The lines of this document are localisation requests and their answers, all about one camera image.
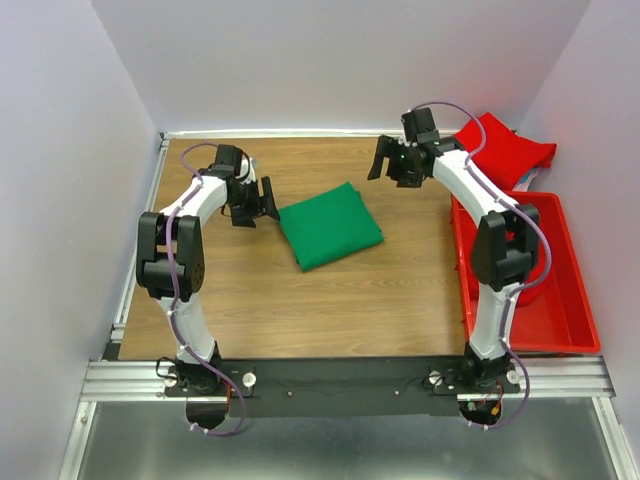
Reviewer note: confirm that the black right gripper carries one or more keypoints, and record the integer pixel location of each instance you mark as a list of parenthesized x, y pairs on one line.
[(387, 147)]

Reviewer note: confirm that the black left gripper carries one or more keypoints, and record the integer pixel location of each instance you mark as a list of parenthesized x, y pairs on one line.
[(263, 205)]

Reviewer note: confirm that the green t shirt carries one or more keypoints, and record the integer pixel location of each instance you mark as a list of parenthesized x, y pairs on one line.
[(329, 227)]

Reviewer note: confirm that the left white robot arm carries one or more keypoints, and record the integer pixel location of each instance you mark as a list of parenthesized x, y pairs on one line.
[(170, 260)]

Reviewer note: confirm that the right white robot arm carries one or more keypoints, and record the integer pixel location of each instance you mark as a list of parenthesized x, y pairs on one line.
[(509, 241)]

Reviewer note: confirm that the red folded t shirt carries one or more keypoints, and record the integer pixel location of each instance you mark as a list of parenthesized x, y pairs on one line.
[(507, 156)]

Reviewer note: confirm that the pink folded t shirt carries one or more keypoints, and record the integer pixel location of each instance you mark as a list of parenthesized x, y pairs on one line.
[(524, 183)]

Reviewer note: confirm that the red plastic bin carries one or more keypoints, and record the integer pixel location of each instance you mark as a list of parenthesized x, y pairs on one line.
[(560, 319)]

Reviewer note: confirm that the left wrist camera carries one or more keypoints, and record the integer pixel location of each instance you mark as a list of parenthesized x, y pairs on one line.
[(247, 171)]

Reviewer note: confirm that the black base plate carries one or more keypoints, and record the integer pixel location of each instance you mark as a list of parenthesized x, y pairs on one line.
[(229, 392)]

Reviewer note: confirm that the aluminium frame rail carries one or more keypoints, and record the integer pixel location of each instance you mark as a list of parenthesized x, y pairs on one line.
[(550, 377)]

